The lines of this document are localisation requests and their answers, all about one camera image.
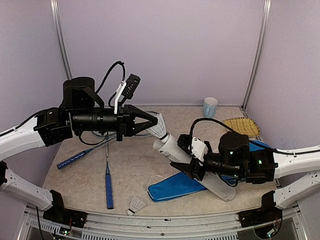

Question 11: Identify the white plastic shuttlecock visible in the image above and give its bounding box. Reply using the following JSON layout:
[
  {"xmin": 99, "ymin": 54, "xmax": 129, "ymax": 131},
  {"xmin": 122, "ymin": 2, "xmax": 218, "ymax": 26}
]
[
  {"xmin": 146, "ymin": 113, "xmax": 169, "ymax": 143},
  {"xmin": 127, "ymin": 196, "xmax": 148, "ymax": 216}
]

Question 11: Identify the white shuttlecock tube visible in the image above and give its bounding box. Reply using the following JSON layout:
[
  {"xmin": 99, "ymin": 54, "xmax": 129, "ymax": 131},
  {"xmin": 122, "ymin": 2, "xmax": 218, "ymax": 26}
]
[{"xmin": 147, "ymin": 133, "xmax": 237, "ymax": 202}]

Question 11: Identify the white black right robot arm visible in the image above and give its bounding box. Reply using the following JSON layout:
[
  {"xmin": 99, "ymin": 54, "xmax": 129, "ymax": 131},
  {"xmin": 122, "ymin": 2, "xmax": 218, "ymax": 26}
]
[{"xmin": 171, "ymin": 131, "xmax": 320, "ymax": 222}]

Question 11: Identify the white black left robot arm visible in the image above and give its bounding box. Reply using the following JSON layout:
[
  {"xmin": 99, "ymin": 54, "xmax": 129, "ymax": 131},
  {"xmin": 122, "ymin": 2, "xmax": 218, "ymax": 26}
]
[{"xmin": 0, "ymin": 76, "xmax": 158, "ymax": 223}]

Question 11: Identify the right blue badminton racket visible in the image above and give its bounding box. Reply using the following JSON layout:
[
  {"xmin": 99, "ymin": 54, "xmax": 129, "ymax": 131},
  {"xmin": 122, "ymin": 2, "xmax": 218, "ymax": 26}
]
[{"xmin": 93, "ymin": 110, "xmax": 159, "ymax": 210}]

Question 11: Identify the blue badminton racket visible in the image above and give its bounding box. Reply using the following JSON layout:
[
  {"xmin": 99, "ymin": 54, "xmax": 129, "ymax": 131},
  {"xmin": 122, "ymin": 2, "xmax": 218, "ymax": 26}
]
[
  {"xmin": 93, "ymin": 110, "xmax": 159, "ymax": 210},
  {"xmin": 56, "ymin": 133, "xmax": 116, "ymax": 170}
]

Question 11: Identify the left blue badminton racket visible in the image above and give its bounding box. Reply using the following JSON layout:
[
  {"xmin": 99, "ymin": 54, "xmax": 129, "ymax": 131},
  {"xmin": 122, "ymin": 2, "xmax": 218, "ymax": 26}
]
[{"xmin": 56, "ymin": 133, "xmax": 116, "ymax": 170}]

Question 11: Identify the blue racket cover bag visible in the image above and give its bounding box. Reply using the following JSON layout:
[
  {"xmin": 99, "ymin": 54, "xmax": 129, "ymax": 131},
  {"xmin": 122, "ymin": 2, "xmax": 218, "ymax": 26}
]
[{"xmin": 147, "ymin": 139, "xmax": 276, "ymax": 203}]

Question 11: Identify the light blue ceramic mug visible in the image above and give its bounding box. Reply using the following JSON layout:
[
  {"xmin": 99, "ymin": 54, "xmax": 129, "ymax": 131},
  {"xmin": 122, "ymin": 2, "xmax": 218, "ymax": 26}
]
[{"xmin": 203, "ymin": 97, "xmax": 219, "ymax": 118}]

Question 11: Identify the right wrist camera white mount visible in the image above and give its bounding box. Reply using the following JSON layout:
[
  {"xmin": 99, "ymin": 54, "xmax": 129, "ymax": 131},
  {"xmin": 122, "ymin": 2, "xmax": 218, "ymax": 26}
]
[{"xmin": 190, "ymin": 137, "xmax": 208, "ymax": 163}]

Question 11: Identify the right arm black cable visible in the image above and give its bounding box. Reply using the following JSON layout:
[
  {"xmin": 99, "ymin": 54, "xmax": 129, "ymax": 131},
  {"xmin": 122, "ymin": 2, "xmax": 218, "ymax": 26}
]
[{"xmin": 189, "ymin": 117, "xmax": 320, "ymax": 155}]

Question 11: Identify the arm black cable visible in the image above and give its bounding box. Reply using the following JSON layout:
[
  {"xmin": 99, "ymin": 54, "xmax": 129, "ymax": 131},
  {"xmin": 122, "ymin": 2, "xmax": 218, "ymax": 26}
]
[
  {"xmin": 96, "ymin": 60, "xmax": 126, "ymax": 106},
  {"xmin": 189, "ymin": 117, "xmax": 320, "ymax": 155}
]

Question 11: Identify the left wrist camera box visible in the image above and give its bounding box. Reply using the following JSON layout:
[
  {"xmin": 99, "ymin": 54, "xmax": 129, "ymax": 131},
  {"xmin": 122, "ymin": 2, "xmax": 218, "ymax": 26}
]
[{"xmin": 122, "ymin": 73, "xmax": 141, "ymax": 100}]

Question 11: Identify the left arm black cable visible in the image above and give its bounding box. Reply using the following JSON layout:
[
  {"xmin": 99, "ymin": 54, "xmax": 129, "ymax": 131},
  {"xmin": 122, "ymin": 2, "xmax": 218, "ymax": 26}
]
[{"xmin": 96, "ymin": 60, "xmax": 126, "ymax": 106}]

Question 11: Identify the aluminium front rail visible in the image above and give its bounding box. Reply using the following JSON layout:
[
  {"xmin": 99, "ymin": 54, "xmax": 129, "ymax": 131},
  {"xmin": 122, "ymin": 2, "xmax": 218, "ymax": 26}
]
[{"xmin": 16, "ymin": 205, "xmax": 256, "ymax": 240}]

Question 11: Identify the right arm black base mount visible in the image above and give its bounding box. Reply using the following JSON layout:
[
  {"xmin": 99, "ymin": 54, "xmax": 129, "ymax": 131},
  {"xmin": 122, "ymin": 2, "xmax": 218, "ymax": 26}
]
[{"xmin": 238, "ymin": 190, "xmax": 283, "ymax": 228}]

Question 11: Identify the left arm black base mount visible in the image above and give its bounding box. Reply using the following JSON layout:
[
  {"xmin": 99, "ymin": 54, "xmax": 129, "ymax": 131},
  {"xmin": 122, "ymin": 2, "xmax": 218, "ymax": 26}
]
[{"xmin": 43, "ymin": 189, "xmax": 88, "ymax": 229}]

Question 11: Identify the left aluminium corner post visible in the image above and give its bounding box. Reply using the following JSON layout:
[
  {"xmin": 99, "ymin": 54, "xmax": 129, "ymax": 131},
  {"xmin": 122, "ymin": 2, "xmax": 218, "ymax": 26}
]
[{"xmin": 50, "ymin": 0, "xmax": 72, "ymax": 80}]

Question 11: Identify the aluminium corner post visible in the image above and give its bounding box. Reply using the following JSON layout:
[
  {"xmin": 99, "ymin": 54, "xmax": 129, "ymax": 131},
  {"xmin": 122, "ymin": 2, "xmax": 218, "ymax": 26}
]
[
  {"xmin": 241, "ymin": 0, "xmax": 272, "ymax": 112},
  {"xmin": 50, "ymin": 0, "xmax": 72, "ymax": 80}
]

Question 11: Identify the right aluminium corner post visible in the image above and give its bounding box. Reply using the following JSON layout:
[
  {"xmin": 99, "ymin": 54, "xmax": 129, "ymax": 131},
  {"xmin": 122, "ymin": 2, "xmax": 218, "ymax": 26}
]
[{"xmin": 241, "ymin": 0, "xmax": 272, "ymax": 112}]

